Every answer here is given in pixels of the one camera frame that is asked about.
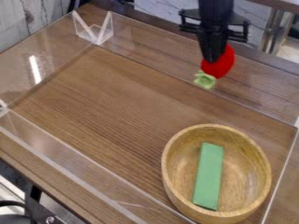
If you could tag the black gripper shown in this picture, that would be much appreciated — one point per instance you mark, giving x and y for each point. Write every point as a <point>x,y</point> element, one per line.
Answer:
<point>230,27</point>

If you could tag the clear acrylic tray wall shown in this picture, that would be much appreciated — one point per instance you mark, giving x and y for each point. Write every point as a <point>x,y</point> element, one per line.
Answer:
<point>84,186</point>

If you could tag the clear acrylic corner bracket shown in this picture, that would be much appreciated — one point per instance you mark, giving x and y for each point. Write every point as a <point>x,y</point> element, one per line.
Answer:
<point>96,34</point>

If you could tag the metal table leg background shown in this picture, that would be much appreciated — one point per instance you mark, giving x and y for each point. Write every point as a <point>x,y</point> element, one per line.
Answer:
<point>277,29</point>

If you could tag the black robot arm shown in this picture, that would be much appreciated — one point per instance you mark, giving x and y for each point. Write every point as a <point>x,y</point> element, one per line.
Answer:
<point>215,9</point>

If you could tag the red plush strawberry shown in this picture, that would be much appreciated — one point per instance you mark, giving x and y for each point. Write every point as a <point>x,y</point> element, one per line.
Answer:
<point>215,70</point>

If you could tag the wooden oval bowl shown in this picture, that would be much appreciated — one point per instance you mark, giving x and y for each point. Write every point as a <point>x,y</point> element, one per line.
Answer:
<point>246,173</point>

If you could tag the green rectangular block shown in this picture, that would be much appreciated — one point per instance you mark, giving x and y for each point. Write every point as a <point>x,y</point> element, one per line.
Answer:
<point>206,194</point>

